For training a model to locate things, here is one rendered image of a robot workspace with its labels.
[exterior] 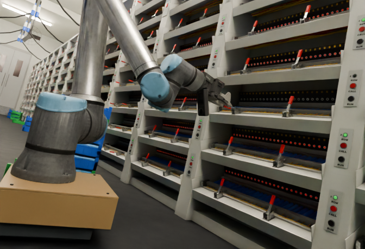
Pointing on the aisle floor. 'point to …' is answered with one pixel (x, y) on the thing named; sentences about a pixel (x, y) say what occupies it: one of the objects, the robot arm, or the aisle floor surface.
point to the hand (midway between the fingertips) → (226, 106)
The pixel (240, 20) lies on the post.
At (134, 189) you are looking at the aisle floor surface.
